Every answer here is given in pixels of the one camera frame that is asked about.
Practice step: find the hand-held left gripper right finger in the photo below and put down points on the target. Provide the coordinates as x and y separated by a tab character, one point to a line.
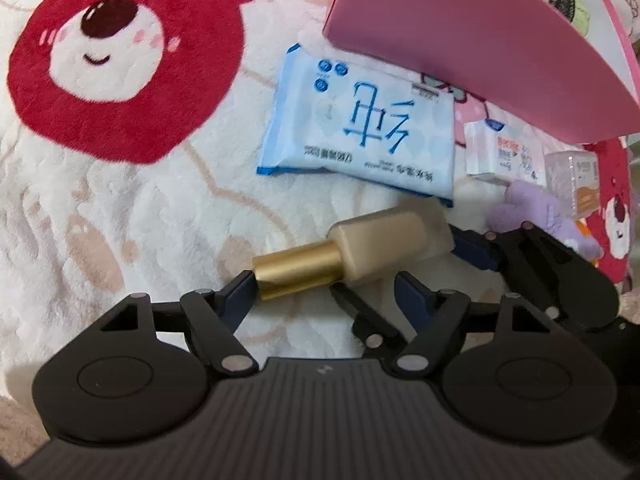
411	294

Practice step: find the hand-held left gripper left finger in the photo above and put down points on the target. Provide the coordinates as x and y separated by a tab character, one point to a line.
241	294

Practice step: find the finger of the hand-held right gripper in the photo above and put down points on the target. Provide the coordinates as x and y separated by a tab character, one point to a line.
357	310
475	252

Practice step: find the foundation bottle with gold cap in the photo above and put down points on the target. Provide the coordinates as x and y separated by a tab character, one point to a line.
380	240

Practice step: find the purple plush toy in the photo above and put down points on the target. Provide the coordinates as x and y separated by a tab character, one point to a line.
530	205

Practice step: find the clear floss pick box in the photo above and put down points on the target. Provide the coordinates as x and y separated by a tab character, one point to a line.
575	180

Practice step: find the pink cardboard box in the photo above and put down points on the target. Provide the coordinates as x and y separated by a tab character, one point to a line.
450	25

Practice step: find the small white tissue pack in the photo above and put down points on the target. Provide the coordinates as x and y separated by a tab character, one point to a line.
500	155

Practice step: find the pink cartoon packet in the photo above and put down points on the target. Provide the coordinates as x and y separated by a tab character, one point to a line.
465	105

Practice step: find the bear printed blanket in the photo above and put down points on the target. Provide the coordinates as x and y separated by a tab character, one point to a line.
125	185

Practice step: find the blue wet wipes pack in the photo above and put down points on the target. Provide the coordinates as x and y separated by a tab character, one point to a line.
360	120

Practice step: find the beige plush pillow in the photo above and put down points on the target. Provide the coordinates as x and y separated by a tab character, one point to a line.
622	0

